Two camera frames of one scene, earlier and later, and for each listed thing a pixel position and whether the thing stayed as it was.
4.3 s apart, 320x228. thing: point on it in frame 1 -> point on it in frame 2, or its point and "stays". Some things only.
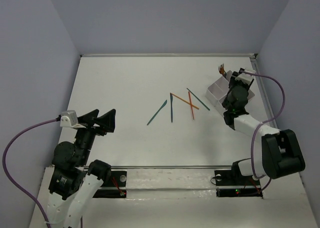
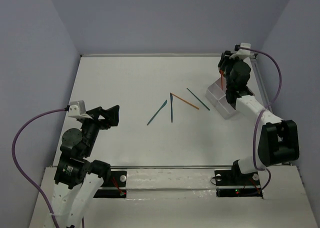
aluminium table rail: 169,167 stays
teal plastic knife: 157,112 stays
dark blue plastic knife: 171,97 stays
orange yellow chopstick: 196,107 stays
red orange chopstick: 191,105 -> 222,73
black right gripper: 232,81 -> 224,59
